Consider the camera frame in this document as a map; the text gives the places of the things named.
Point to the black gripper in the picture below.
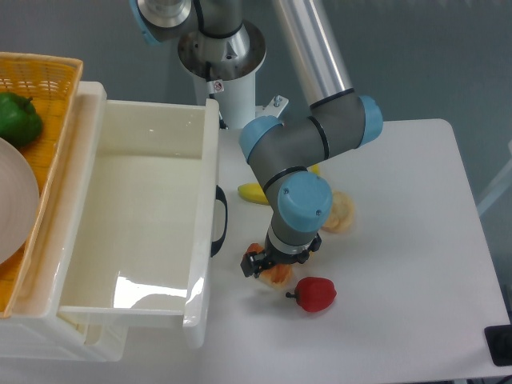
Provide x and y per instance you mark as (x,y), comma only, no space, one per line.
(253,263)

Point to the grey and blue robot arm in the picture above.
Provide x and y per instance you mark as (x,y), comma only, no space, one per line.
(340,120)

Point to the round pale bread roll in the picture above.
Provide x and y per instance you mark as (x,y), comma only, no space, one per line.
(342,213)

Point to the red bell pepper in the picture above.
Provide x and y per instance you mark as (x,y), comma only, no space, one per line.
(313,294)

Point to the yellow banana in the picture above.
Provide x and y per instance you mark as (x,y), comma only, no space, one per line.
(253,192)

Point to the white plastic drawer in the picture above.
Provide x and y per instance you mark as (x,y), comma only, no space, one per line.
(142,251)

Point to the black device at table edge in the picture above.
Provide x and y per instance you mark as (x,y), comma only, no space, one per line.
(498,339)

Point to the white plastic drawer cabinet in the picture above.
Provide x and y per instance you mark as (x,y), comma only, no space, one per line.
(35,329)

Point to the beige round plate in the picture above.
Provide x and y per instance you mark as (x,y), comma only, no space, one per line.
(19,200)

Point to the orange woven basket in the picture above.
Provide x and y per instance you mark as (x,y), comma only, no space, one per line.
(53,83)

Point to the green bell pepper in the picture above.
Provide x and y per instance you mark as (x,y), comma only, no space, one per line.
(20,122)

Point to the black drawer handle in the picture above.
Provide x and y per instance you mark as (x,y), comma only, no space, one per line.
(220,222)

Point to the white table clamp bracket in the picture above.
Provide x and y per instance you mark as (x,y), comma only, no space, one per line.
(275,107)

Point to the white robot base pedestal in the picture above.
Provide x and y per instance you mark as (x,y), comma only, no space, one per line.
(225,69)

